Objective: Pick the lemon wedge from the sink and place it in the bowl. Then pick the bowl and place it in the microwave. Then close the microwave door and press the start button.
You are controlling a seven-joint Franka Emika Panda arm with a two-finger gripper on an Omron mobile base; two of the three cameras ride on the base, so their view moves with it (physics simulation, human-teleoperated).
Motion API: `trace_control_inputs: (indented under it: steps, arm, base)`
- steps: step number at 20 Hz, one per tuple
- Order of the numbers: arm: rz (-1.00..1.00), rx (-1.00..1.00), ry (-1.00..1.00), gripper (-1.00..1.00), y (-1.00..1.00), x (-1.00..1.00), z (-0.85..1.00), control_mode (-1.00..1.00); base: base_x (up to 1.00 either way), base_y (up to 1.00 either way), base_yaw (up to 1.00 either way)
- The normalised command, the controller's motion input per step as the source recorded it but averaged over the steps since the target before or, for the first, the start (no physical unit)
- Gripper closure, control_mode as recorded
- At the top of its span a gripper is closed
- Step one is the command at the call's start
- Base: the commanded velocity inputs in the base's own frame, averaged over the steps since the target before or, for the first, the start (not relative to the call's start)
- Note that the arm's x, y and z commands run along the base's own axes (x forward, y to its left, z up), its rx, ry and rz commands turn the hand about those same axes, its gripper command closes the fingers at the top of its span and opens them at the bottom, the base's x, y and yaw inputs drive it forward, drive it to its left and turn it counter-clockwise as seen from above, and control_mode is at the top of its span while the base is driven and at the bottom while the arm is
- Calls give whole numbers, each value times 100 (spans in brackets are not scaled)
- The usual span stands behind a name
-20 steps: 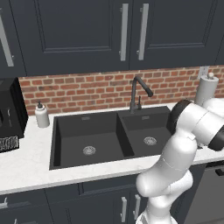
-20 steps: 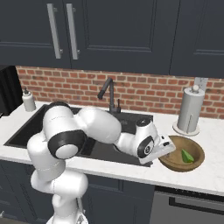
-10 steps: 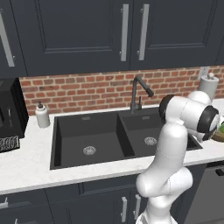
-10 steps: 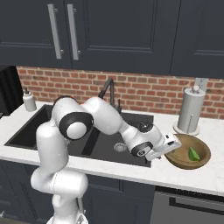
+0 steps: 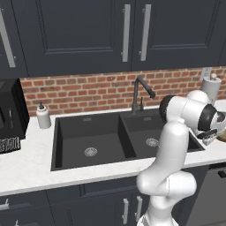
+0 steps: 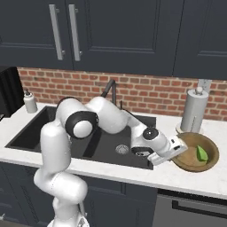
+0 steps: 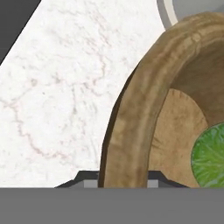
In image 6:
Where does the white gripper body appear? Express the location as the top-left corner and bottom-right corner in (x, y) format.
(146, 138), (189, 167)

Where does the black dishwasher handle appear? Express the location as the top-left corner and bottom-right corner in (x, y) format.
(171, 200), (227, 220)

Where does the dark base cupboard door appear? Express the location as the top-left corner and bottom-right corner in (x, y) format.
(0, 161), (56, 227)
(77, 174), (160, 227)

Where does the grey dishwasher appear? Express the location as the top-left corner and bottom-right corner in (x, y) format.
(152, 189), (227, 227)

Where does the black sink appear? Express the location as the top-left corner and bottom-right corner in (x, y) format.
(4, 105), (157, 171)

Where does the black microwave oven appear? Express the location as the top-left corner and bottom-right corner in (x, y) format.
(0, 66), (27, 120)

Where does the white paper towel roll holder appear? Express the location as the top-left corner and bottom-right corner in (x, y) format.
(175, 86), (210, 135)

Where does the green lemon wedge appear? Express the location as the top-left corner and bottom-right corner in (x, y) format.
(196, 145), (209, 163)

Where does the black tap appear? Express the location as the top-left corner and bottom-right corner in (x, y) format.
(100, 78), (118, 106)

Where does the grey wall socket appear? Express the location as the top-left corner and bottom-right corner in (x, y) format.
(197, 78), (213, 93)

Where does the silver cupboard handle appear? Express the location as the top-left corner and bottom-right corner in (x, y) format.
(67, 4), (83, 62)
(48, 4), (66, 61)

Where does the wooden bowl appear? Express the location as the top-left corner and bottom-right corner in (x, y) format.
(170, 131), (221, 174)

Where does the white soap dispenser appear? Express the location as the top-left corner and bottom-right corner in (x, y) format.
(23, 89), (39, 114)

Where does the metal sink drain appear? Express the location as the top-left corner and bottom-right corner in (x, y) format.
(114, 144), (130, 156)

